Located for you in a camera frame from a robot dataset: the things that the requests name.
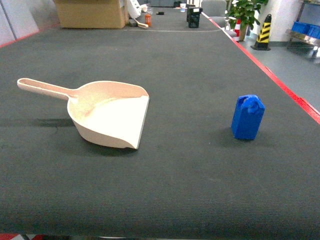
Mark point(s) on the green potted plant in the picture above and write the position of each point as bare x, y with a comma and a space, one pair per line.
245, 10

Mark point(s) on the yellow black traffic cone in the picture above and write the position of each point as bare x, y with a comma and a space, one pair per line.
262, 41

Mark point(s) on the blue plastic part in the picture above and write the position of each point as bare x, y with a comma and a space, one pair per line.
247, 117

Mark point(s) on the red white traffic cone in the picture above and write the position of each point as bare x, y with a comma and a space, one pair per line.
237, 30

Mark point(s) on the orange can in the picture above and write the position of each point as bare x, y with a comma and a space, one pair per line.
148, 19

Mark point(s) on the cardboard box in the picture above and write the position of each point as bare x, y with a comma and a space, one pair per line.
92, 14

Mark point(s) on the beige plastic dustpan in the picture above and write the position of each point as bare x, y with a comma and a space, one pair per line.
106, 113

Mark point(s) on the grey office chair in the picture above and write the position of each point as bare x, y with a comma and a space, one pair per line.
215, 10

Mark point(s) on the steel roller shelf rack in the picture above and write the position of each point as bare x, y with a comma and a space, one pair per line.
305, 31

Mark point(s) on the black crate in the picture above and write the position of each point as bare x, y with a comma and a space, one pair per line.
193, 16

